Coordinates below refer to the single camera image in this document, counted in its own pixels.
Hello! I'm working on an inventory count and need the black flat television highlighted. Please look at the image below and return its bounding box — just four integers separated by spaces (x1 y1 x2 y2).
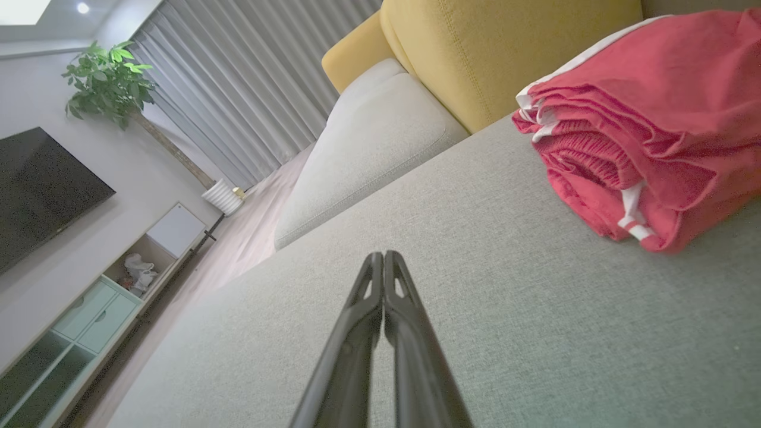
0 127 117 276

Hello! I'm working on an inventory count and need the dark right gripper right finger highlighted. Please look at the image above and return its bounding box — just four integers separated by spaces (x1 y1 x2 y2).
384 250 475 428

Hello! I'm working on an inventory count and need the rectangular ceiling light panel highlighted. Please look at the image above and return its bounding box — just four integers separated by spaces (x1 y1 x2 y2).
0 0 54 26

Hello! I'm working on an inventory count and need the green potted tree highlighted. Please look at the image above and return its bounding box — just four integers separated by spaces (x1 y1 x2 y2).
61 40 216 190

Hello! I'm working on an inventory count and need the large yellow sofa cushion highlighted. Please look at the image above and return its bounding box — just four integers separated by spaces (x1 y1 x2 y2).
379 0 644 135

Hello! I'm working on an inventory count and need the small yellow sofa cushion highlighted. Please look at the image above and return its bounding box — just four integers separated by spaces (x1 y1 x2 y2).
322 10 411 95

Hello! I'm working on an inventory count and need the red shorts white trim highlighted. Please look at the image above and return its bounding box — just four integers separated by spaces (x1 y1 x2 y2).
512 7 761 238

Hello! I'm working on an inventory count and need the white soft toy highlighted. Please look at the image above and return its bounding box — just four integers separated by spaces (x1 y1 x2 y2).
122 253 159 298

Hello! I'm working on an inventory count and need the white television cabinet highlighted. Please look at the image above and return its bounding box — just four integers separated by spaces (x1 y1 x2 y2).
0 202 218 428

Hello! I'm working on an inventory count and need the white ribbed plant pot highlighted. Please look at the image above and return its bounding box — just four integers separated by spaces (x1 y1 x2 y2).
201 178 244 217

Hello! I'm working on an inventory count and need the small grey sofa cushion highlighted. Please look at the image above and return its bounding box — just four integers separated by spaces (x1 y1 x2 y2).
273 58 470 251

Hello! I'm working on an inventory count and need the grey pleated curtain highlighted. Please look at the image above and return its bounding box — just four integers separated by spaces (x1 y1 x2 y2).
129 0 384 192

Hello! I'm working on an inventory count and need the large grey sofa seat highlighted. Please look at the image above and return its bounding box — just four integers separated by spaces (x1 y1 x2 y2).
107 113 761 428

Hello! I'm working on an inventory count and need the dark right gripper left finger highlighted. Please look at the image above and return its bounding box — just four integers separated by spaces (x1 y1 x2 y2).
290 251 385 428

